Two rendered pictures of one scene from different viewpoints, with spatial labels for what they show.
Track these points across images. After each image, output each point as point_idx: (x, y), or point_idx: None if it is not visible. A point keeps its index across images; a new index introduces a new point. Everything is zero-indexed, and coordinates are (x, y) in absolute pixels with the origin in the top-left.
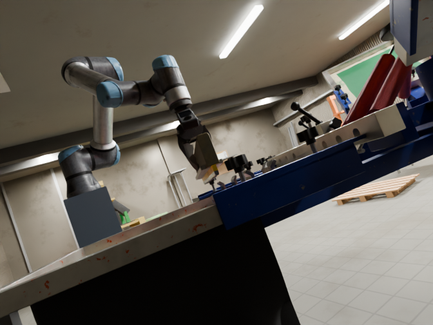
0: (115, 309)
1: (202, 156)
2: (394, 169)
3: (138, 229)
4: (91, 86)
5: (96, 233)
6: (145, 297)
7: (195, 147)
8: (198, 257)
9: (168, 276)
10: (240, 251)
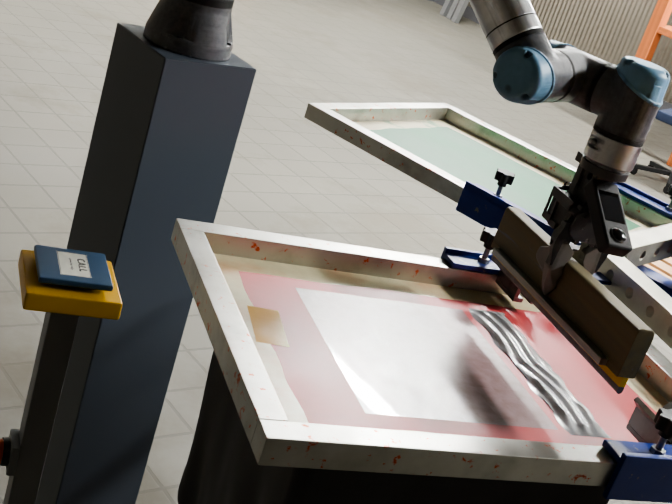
0: (396, 493)
1: (615, 348)
2: None
3: (317, 257)
4: (491, 3)
5: (180, 163)
6: (438, 497)
7: (599, 299)
8: (524, 483)
9: (478, 487)
10: (571, 500)
